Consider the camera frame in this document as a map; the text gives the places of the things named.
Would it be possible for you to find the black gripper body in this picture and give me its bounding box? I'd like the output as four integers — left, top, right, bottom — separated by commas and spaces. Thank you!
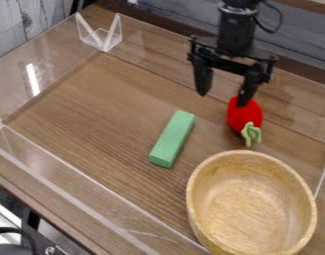
188, 36, 279, 83

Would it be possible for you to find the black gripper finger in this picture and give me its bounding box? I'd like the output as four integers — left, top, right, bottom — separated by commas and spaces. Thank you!
193, 56, 213, 97
236, 69, 260, 108

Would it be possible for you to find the red plush strawberry toy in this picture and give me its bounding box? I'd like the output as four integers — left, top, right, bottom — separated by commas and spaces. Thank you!
227, 97, 264, 147

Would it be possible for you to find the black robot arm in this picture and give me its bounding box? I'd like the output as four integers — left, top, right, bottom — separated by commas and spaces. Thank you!
188, 0, 284, 108

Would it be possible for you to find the green rectangular block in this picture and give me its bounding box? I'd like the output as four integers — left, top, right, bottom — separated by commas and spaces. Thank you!
149, 111, 196, 168

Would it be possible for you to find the wooden bowl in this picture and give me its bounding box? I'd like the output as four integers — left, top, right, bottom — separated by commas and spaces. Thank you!
185, 150, 318, 255

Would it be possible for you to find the black device at corner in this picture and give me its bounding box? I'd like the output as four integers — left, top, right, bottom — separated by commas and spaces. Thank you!
0, 222, 72, 255

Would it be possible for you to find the black cable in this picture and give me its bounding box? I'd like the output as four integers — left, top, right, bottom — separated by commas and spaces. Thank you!
251, 0, 286, 35

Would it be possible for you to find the clear acrylic corner bracket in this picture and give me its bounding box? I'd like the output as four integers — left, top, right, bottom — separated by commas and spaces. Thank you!
76, 13, 124, 53

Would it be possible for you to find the clear acrylic enclosure wall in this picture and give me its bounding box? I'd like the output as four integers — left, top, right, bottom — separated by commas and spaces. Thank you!
0, 15, 325, 255

